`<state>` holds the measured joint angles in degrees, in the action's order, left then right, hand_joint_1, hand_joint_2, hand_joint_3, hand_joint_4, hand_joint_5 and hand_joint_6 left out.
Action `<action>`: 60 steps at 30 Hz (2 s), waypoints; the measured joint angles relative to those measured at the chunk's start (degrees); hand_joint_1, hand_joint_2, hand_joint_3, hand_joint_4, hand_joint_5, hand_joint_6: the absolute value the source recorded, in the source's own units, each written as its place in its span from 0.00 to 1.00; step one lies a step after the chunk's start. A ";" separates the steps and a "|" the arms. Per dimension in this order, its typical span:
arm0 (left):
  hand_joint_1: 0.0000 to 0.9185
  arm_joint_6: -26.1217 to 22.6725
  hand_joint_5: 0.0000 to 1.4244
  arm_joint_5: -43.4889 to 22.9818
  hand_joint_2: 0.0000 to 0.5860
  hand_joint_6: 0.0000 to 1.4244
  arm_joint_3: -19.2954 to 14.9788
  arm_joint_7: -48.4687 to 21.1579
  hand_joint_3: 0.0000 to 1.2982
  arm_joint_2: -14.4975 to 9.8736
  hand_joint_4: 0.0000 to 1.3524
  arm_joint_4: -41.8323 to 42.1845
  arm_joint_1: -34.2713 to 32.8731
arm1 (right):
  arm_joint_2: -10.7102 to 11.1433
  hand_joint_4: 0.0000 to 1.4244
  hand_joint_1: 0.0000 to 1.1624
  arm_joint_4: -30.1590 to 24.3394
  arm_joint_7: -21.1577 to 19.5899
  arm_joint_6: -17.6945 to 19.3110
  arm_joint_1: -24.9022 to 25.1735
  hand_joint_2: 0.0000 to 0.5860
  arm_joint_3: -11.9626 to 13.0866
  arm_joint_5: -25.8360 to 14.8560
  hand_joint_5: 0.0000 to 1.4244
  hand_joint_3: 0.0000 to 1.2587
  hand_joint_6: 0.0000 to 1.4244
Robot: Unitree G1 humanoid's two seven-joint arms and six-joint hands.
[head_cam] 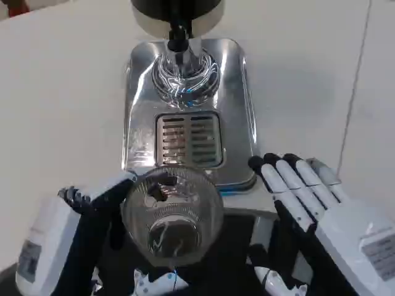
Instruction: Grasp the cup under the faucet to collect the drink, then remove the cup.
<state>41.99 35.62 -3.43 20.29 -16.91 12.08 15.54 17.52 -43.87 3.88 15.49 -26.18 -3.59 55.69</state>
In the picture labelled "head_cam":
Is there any clear ribbed glass cup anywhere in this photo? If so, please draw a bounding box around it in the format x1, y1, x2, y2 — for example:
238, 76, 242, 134
119, 166, 225, 268

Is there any red object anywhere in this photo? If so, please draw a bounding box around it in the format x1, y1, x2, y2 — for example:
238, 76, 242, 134
7, 0, 32, 19

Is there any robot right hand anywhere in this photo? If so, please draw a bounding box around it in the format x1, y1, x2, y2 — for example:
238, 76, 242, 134
248, 152, 395, 296

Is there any steel drip tray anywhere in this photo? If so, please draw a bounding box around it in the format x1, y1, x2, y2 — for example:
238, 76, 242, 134
122, 38, 259, 194

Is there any slotted steel tray grid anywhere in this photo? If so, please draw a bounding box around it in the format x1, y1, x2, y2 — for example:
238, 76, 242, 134
155, 112, 223, 166

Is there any drink dispenser with steel pedestal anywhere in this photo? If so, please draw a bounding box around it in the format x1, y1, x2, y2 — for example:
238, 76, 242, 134
129, 0, 225, 109

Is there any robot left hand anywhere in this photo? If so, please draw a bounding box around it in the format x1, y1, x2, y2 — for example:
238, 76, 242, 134
15, 170, 189, 296

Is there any black dispenser tap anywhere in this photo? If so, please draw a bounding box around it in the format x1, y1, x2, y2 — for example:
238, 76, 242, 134
167, 20, 194, 52

